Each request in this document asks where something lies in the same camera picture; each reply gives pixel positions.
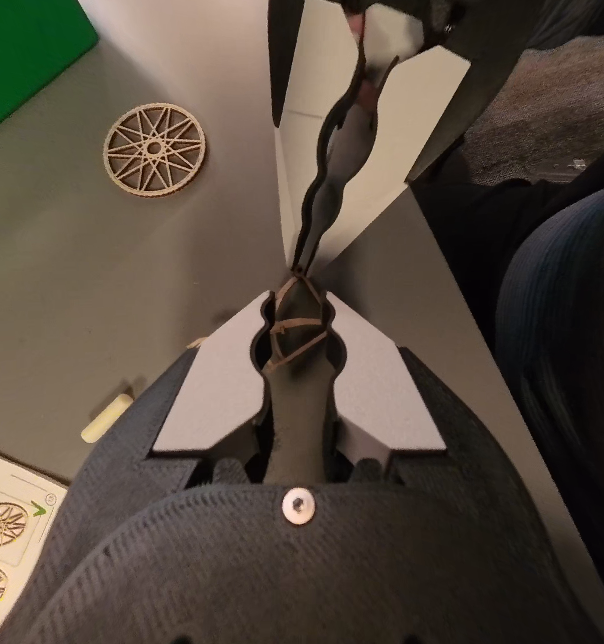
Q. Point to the pale cylindrical stick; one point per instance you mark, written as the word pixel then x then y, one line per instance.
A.
pixel 106 418

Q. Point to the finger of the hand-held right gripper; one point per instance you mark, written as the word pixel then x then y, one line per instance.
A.
pixel 312 75
pixel 412 115

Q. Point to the printed instruction sheet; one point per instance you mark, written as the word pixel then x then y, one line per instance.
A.
pixel 5 528

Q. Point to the wooden spoked wheel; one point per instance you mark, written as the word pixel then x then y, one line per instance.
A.
pixel 154 148

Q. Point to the wooden frame model part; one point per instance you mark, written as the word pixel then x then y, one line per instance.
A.
pixel 296 322

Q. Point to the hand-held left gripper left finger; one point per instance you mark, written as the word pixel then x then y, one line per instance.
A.
pixel 216 392

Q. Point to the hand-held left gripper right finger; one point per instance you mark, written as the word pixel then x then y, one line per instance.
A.
pixel 382 397

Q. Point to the small wooden sliver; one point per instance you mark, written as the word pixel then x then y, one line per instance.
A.
pixel 195 343

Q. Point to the person's blue trouser leg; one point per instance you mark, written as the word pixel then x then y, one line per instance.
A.
pixel 568 352

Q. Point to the green box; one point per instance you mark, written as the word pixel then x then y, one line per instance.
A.
pixel 25 55

